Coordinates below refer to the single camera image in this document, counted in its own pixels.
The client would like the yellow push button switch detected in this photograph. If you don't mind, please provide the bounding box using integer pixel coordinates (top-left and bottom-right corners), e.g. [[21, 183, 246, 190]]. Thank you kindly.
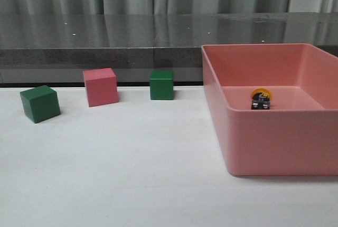
[[251, 88, 273, 110]]

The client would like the right green cube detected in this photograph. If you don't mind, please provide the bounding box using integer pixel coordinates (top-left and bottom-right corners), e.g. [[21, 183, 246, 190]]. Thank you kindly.
[[149, 71, 174, 100]]

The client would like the green cube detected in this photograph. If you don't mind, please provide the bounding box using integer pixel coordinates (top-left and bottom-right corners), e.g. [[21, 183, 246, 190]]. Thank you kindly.
[[20, 85, 61, 124], [149, 71, 174, 100]]

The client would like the pink cube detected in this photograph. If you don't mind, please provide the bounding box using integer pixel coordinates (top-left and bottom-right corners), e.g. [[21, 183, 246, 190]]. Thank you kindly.
[[83, 68, 119, 107]]

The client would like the dark grey stone ledge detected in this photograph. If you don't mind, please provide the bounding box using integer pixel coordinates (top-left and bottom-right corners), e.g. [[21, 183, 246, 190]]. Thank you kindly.
[[1, 13, 337, 86]]

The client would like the left green cube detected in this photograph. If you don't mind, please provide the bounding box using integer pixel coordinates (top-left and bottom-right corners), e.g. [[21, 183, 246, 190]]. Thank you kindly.
[[20, 85, 61, 124]]

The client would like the pink plastic bin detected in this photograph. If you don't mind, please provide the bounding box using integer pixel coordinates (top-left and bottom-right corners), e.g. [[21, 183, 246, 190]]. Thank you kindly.
[[201, 44, 337, 176]]

